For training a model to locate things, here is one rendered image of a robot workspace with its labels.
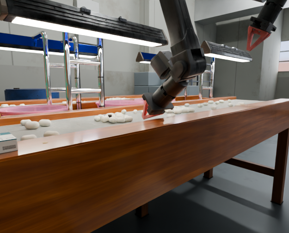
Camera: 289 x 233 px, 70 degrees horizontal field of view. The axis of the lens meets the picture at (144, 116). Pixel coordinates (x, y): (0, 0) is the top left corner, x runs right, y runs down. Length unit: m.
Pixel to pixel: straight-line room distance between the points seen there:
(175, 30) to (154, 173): 0.36
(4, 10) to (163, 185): 0.59
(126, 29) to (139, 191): 0.57
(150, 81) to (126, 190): 3.17
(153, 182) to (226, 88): 6.46
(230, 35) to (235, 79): 1.31
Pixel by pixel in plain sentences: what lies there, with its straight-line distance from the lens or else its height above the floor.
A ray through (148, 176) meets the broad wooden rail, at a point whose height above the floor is 0.65.
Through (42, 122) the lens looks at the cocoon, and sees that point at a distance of 0.70.
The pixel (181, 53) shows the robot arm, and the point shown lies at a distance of 0.54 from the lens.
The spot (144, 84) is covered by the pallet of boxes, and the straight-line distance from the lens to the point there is 3.59.
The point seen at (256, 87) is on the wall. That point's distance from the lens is 6.65.
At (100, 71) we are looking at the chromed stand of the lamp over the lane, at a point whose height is 0.92.
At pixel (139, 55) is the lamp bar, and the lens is 1.64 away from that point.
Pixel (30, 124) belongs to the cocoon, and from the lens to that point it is 0.68.
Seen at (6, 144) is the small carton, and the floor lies 0.78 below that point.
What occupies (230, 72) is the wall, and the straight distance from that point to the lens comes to 6.89.
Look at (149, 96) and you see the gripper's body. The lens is 0.64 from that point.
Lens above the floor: 0.87
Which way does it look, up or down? 9 degrees down
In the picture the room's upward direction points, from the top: straight up
